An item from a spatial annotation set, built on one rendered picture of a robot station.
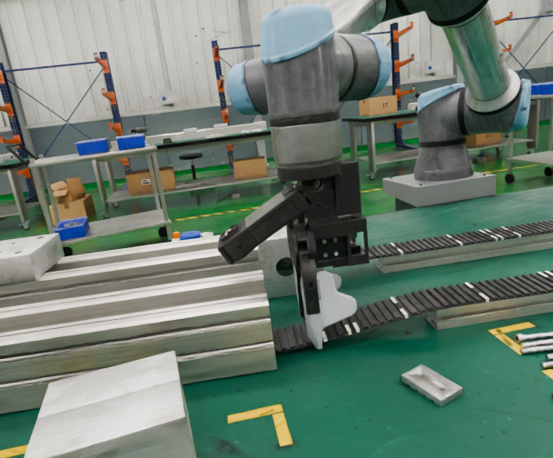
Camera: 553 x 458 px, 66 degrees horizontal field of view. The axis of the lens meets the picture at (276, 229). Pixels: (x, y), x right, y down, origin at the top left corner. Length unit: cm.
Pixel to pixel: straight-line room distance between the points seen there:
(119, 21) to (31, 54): 153
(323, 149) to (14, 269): 47
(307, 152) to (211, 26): 788
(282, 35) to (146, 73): 781
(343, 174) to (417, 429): 25
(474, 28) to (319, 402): 73
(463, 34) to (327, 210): 56
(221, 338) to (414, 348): 22
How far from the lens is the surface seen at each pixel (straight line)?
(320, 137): 44
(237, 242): 47
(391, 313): 55
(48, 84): 854
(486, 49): 100
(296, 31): 44
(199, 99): 820
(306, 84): 44
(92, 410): 35
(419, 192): 112
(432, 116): 120
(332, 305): 49
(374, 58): 54
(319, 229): 46
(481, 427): 44
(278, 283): 67
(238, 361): 50
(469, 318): 58
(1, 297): 76
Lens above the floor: 107
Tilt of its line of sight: 16 degrees down
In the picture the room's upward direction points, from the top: 7 degrees counter-clockwise
